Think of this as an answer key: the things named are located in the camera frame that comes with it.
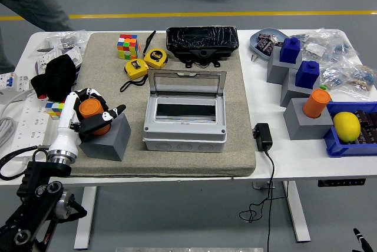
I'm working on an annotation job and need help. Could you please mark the black plastic tray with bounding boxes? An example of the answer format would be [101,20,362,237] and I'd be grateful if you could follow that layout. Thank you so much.
[166,25,239,69]

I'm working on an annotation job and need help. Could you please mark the metal bracket under table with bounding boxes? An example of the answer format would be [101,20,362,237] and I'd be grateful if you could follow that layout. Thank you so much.
[252,181,276,190]

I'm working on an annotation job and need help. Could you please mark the white table leg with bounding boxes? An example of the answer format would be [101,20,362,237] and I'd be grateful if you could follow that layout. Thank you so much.
[282,181,312,243]
[73,186,98,250]

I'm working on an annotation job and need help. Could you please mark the clear bag of components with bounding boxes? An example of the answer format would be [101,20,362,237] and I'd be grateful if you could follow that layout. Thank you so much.
[344,64,377,100]
[319,63,351,91]
[300,34,333,58]
[326,29,354,64]

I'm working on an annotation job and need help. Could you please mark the white circuit breaker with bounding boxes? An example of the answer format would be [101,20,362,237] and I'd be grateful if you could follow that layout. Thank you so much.
[0,71,33,92]

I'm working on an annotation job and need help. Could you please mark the black cloth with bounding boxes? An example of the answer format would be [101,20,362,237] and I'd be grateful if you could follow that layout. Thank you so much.
[30,54,78,102]

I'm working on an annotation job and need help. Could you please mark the black table control panel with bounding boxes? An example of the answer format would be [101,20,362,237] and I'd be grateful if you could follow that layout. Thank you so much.
[317,178,366,188]

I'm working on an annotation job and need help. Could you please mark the dark brown components pile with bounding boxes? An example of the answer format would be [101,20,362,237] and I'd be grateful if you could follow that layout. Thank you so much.
[353,110,377,145]

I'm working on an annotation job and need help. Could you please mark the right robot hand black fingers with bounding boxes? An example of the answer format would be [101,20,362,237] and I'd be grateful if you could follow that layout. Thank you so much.
[352,228,375,252]

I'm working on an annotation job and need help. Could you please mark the grey holder block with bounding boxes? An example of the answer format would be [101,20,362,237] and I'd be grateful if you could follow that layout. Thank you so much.
[266,45,303,84]
[280,68,321,107]
[283,97,336,141]

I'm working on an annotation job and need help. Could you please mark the large colourful puzzle cube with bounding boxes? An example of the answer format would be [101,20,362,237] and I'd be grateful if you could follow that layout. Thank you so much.
[116,34,141,61]

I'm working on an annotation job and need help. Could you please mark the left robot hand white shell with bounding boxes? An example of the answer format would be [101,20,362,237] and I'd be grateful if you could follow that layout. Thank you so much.
[48,87,127,156]

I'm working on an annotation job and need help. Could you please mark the white purple packet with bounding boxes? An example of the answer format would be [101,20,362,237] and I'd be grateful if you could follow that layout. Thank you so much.
[34,46,83,76]

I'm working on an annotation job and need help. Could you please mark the yellow tape measure black face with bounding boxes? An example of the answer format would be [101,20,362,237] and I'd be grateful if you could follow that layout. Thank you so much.
[143,48,169,70]

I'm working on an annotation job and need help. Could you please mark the small colourful puzzle cube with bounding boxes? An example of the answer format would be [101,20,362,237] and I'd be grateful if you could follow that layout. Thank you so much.
[45,100,66,120]

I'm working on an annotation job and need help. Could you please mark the black power adapter plug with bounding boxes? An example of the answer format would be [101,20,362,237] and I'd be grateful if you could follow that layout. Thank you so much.
[252,122,273,152]

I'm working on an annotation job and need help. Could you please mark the white power strip cable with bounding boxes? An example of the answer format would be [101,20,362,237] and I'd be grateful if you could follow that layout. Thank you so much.
[0,89,33,158]

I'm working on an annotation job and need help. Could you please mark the grey-brown mat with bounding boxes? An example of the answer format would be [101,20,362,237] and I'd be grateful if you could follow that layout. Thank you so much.
[54,31,257,178]

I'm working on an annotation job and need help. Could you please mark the grey electrical box clear lid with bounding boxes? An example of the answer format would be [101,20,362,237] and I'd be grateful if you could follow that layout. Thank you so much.
[142,69,228,154]

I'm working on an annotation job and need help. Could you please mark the grey block with round hole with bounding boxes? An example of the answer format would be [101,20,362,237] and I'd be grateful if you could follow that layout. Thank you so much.
[78,112,132,162]

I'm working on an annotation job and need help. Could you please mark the yellow lemon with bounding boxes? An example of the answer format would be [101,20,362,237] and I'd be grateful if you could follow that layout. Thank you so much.
[332,111,362,143]

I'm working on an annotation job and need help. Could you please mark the black adapter cord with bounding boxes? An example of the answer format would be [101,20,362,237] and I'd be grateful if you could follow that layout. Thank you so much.
[239,148,290,252]

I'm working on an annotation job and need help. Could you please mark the blue plastic bin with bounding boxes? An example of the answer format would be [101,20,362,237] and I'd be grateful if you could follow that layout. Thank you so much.
[323,101,377,158]

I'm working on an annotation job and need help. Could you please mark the blue knobbed block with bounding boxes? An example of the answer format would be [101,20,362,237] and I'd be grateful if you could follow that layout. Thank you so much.
[295,60,320,90]
[279,37,302,65]

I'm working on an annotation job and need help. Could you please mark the yellow tape measure black strap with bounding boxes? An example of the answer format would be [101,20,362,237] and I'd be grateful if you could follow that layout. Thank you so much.
[120,58,150,93]

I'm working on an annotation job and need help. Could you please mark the clear bags of small parts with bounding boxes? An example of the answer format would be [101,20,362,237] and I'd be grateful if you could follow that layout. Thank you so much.
[35,29,91,58]

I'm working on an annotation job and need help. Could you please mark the white power strip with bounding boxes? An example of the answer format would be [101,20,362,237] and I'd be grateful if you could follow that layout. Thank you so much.
[13,95,62,158]

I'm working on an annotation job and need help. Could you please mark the blue-grey oval dish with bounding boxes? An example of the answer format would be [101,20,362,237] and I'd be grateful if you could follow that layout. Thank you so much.
[249,28,291,63]

